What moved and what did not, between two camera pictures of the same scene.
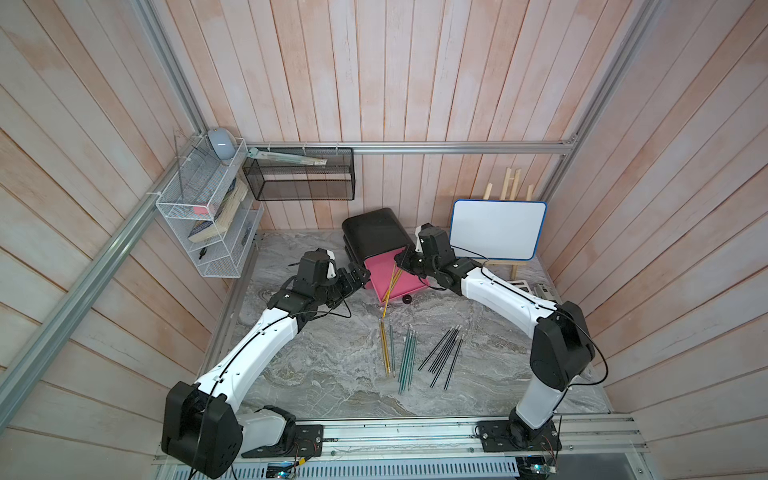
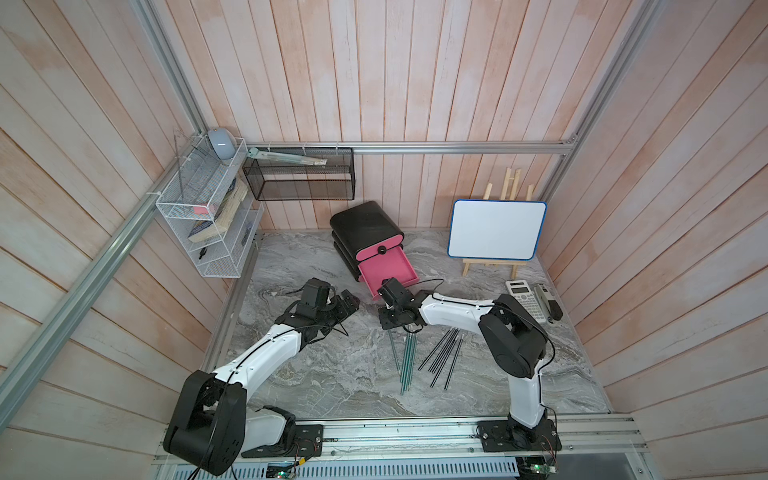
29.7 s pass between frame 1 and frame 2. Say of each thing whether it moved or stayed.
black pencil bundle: stayed
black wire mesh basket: stayed
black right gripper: moved
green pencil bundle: stayed
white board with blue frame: stayed
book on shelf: stayed
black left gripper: moved
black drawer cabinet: moved
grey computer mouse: stayed
